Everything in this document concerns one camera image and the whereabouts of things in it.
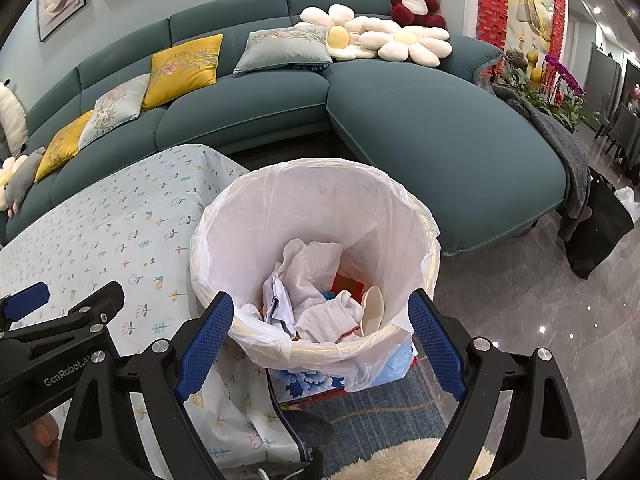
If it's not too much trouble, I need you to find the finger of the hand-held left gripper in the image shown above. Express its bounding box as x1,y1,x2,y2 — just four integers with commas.
0,282,50,322
0,281,126,348

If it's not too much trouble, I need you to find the black bag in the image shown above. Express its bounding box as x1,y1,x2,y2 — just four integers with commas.
565,167,636,281

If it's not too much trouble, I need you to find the red and white paper cup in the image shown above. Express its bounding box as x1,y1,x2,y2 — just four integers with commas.
361,285,386,333

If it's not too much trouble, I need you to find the person's left hand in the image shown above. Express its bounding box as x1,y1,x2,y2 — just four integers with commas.
27,412,68,448

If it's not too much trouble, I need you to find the cream fluffy rug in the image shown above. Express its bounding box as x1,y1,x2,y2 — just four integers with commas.
345,437,493,480

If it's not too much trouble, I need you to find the grey dining chair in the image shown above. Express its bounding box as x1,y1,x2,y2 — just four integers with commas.
595,102,640,171

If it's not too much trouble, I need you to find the potted orchid plant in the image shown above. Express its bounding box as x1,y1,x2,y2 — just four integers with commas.
480,47,601,133

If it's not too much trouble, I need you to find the white flower cushion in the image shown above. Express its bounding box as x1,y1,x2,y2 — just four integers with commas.
0,155,28,212
294,4,381,62
359,24,452,67

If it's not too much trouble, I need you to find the bin with white liner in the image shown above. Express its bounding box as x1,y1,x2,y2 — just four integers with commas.
189,157,442,393

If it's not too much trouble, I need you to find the grey plush toy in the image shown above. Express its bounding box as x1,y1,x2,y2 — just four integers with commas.
5,146,46,216

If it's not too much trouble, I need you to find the small framed painting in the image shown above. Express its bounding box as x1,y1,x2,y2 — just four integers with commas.
37,0,87,43

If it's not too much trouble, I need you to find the teal sofa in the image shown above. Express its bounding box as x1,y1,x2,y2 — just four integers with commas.
0,0,568,261

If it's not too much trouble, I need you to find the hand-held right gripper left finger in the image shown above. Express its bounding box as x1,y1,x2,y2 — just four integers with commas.
59,291,235,480

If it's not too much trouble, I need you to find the red bordered wall hanging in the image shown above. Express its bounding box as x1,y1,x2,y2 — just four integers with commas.
474,0,568,58

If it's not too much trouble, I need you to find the grey throw blanket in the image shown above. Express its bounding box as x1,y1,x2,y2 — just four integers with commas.
492,84,593,241

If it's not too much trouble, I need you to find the white plastic bag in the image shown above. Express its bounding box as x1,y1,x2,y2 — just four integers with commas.
615,187,640,221

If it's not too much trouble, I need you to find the blue rug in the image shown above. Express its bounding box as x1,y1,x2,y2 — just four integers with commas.
280,382,451,466

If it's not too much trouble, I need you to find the small yellow embroidered pillow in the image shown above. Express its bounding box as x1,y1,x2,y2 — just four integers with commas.
34,111,95,184

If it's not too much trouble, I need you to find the floral tablecloth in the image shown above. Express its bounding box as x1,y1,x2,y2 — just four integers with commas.
0,144,323,471

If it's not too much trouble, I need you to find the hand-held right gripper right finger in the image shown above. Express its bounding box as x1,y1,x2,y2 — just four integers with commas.
407,290,588,480

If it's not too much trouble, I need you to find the white cable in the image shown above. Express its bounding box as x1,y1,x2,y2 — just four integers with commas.
257,467,306,480

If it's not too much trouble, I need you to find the large yellow embroidered pillow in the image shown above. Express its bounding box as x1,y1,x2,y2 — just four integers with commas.
141,33,224,111

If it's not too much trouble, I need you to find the pale blue embroidered pillow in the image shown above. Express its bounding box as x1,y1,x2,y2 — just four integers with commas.
78,73,152,151
233,26,333,74

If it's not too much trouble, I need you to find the long white plush toy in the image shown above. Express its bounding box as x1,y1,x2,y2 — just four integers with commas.
0,80,30,158

